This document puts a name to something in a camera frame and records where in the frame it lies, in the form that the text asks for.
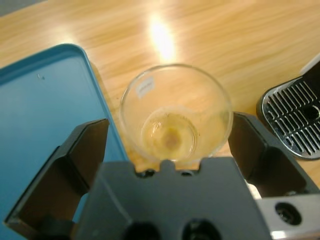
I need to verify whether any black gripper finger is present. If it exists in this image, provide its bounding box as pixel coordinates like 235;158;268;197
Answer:
227;112;320;200
3;118;110;236

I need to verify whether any metal drip tray grille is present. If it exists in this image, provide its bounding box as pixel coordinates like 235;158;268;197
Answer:
255;76;320;161

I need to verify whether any teal plastic tray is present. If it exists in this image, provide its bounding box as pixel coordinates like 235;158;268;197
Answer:
0;43;130;221

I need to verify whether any clear drinking glass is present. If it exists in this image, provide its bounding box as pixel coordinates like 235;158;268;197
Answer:
119;63;233;167

